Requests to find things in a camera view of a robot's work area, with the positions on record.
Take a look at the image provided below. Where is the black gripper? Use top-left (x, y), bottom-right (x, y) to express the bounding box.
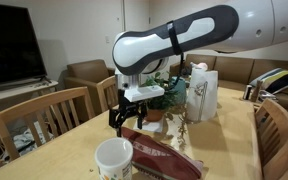
top-left (109, 90), bottom-right (147, 137)

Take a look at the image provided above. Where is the red patterned towel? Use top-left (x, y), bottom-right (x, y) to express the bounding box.
top-left (122, 127), bottom-right (203, 180)

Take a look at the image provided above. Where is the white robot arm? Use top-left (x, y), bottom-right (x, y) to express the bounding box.
top-left (109, 0), bottom-right (288, 135)

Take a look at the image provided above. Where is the white plastic container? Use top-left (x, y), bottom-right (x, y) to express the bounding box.
top-left (94, 137), bottom-right (133, 180)

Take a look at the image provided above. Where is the white paper under plant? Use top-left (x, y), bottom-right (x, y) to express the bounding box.
top-left (142, 120), bottom-right (163, 132)

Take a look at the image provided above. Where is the wooden chair by armchair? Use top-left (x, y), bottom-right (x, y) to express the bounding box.
top-left (97, 76), bottom-right (118, 111)

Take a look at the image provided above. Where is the potted green plant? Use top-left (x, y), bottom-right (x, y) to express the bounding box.
top-left (144, 72), bottom-right (187, 149)

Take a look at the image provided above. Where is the brown armchair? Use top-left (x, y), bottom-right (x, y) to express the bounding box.
top-left (64, 59), bottom-right (115, 115)

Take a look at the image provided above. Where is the brown sofa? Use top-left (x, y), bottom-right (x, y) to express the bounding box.
top-left (182, 54), bottom-right (288, 111)

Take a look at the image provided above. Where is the white tv stand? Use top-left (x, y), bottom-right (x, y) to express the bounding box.
top-left (0, 80), bottom-right (58, 100)

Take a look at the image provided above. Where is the black flat-screen television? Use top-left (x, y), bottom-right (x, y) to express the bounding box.
top-left (0, 4), bottom-right (47, 84)

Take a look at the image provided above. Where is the striped cushion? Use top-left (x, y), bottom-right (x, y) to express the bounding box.
top-left (250, 68), bottom-right (288, 94)

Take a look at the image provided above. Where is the wooden chair near front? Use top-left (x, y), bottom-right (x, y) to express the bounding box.
top-left (255, 99), bottom-right (288, 180)

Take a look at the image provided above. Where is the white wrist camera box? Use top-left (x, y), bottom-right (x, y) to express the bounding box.
top-left (124, 85), bottom-right (165, 102)

